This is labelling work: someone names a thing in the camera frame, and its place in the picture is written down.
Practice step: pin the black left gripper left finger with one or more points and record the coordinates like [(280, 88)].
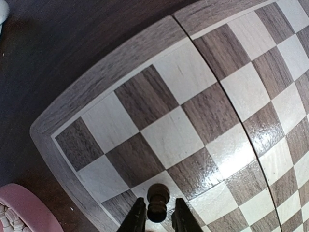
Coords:
[(136, 218)]

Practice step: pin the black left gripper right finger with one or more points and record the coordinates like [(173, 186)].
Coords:
[(183, 219)]

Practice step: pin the dark chess piece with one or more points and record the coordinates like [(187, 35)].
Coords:
[(158, 197)]

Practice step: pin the wooden chess board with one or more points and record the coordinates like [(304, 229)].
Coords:
[(212, 102)]

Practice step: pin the pink bowl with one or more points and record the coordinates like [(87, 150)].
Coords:
[(22, 211)]

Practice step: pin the cream ribbed mug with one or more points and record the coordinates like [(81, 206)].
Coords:
[(4, 11)]

